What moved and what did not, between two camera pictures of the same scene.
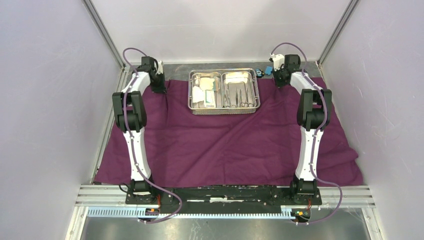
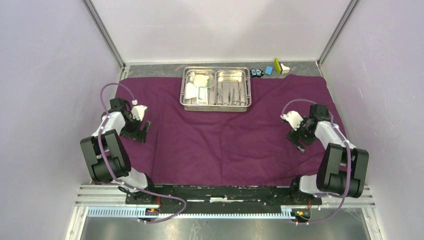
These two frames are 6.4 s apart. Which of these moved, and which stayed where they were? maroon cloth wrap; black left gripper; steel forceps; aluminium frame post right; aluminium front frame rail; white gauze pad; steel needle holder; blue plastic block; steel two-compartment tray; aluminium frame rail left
Moved: white gauze pad; steel two-compartment tray; black left gripper; steel forceps; steel needle holder
Stayed: blue plastic block; aluminium frame rail left; aluminium frame post right; aluminium front frame rail; maroon cloth wrap
